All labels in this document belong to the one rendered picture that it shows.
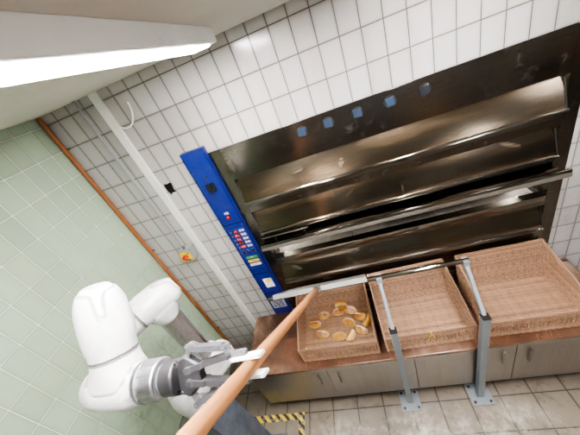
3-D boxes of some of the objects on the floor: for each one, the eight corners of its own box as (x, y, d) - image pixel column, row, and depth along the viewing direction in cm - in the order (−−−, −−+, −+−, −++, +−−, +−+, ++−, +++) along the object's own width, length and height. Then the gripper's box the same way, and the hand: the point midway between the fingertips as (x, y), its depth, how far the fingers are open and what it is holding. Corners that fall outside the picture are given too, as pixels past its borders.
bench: (279, 347, 276) (256, 314, 246) (551, 306, 221) (564, 257, 190) (274, 410, 230) (245, 379, 200) (615, 379, 174) (647, 329, 144)
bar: (318, 377, 239) (267, 295, 178) (472, 359, 210) (476, 253, 149) (318, 419, 213) (261, 339, 152) (495, 404, 184) (513, 299, 123)
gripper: (172, 335, 64) (262, 318, 60) (183, 406, 62) (278, 394, 57) (148, 347, 57) (249, 328, 52) (160, 427, 55) (267, 415, 50)
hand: (249, 364), depth 55 cm, fingers closed on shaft, 3 cm apart
